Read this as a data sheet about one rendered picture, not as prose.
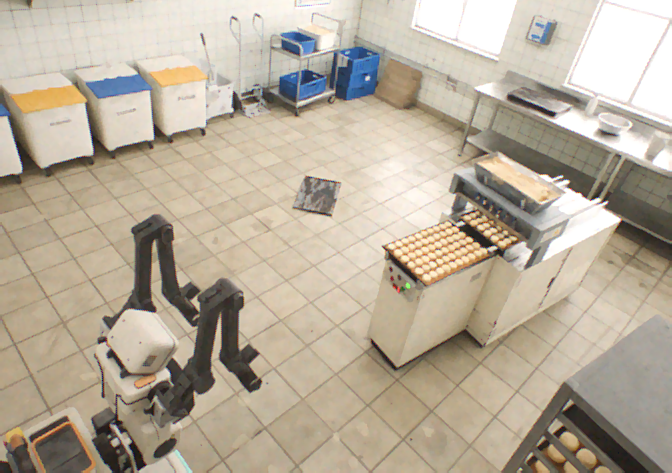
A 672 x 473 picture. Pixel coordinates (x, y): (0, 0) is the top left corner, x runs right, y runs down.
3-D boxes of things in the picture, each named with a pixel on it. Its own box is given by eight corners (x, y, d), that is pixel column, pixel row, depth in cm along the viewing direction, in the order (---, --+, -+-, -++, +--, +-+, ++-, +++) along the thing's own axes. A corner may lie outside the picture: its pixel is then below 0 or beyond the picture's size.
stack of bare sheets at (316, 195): (305, 177, 519) (305, 175, 518) (341, 184, 517) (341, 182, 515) (292, 208, 471) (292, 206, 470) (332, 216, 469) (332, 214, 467)
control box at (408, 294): (387, 276, 307) (392, 260, 298) (412, 300, 292) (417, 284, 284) (383, 278, 305) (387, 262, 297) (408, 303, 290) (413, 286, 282)
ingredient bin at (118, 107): (110, 163, 494) (97, 92, 449) (85, 137, 528) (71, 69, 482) (159, 150, 527) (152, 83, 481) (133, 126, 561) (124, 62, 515)
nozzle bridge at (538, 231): (471, 200, 366) (485, 162, 346) (551, 257, 322) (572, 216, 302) (441, 211, 349) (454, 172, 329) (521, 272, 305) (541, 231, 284)
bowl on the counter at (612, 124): (588, 128, 502) (593, 117, 494) (600, 121, 522) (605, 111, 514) (619, 141, 485) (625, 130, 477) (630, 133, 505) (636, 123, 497)
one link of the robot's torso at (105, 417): (125, 489, 202) (117, 460, 187) (97, 439, 217) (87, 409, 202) (183, 449, 218) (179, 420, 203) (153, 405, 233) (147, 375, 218)
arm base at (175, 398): (153, 391, 168) (170, 416, 162) (169, 373, 169) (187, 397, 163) (168, 394, 176) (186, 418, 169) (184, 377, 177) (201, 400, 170)
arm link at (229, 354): (212, 280, 159) (232, 300, 153) (227, 273, 162) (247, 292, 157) (215, 359, 185) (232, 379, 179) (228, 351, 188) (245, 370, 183)
